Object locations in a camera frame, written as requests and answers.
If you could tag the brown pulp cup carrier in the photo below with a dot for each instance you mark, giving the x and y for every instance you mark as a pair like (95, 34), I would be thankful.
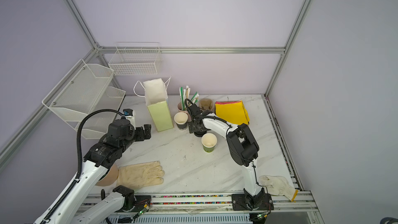
(207, 105)

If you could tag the black plastic cup lid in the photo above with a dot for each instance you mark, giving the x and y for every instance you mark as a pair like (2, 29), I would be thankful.
(200, 134)

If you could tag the aluminium mounting rail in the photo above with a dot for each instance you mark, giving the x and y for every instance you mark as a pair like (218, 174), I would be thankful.
(223, 202)

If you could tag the white mesh shelf lower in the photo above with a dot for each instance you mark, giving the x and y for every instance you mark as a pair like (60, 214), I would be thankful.
(99, 118)

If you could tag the cream leather work glove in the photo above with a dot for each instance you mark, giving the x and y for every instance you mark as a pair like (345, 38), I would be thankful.
(141, 175)

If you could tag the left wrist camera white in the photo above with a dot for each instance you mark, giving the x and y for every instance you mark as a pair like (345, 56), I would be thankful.
(129, 115)

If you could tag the brown bowl with green bits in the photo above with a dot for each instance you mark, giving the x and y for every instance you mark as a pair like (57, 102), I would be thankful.
(109, 178)

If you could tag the white wire basket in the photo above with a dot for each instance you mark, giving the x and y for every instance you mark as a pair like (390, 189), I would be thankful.
(136, 58)

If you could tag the black paper coffee cup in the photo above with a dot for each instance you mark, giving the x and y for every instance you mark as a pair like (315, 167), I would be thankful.
(181, 120)

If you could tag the white cloth glove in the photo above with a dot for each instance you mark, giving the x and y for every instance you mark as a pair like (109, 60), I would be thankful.
(278, 186)

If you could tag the yellow napkin stack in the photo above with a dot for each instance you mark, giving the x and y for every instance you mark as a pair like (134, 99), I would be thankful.
(232, 111)

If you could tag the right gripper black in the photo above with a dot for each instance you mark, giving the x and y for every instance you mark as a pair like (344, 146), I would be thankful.
(192, 128)

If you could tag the green wrapped straw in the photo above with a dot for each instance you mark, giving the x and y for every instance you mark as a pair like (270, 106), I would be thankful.
(181, 92)

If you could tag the green paper coffee cup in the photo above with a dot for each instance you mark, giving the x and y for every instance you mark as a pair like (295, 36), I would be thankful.
(209, 142)

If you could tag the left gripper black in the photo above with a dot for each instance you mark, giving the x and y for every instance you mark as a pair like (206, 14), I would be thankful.
(141, 136)

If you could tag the green paper takeout bag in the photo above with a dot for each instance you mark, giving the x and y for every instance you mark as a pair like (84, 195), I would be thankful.
(156, 99)

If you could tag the white wrapped straw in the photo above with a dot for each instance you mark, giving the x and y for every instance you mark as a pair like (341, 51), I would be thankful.
(186, 94)

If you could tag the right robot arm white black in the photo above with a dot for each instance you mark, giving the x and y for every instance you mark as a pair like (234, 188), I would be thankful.
(243, 149)

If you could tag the white mesh shelf upper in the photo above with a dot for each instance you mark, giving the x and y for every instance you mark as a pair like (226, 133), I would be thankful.
(77, 94)

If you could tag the white mesh shelf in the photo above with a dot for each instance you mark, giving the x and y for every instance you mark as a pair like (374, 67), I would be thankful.
(77, 94)
(99, 118)

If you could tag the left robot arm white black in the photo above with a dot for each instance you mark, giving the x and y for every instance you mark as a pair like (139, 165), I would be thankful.
(95, 165)

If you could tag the pink straw holder cup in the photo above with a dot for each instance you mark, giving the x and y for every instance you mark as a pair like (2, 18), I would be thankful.
(182, 109)

